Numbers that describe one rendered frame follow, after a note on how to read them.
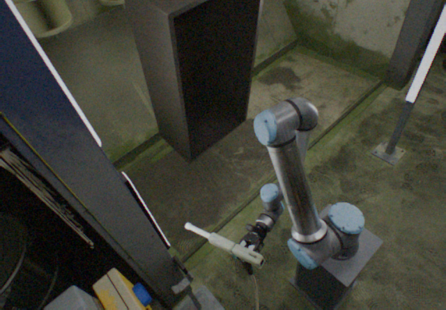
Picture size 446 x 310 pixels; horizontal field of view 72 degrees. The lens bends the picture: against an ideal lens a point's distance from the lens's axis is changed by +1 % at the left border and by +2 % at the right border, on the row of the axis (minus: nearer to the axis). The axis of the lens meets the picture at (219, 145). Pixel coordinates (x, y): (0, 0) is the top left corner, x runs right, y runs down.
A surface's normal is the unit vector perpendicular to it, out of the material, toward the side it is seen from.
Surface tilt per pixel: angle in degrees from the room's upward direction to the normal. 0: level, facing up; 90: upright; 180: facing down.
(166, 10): 12
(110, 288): 0
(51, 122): 90
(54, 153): 90
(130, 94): 57
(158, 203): 0
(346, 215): 5
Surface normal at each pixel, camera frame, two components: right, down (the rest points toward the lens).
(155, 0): 0.01, -0.55
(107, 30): 0.48, 0.06
